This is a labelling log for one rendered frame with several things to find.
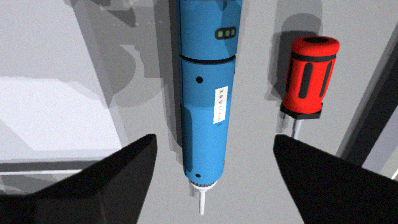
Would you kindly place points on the shallow grey rectangular tray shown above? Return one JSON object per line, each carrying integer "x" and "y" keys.
{"x": 53, "y": 117}

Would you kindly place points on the blue electric screwdriver barrel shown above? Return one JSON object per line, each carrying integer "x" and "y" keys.
{"x": 207, "y": 33}

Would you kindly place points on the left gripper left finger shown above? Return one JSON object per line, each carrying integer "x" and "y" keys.
{"x": 111, "y": 191}

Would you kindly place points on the red hand screwdriver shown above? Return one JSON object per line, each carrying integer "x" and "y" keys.
{"x": 310, "y": 67}

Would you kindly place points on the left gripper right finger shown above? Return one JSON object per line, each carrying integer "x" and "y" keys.
{"x": 329, "y": 190}

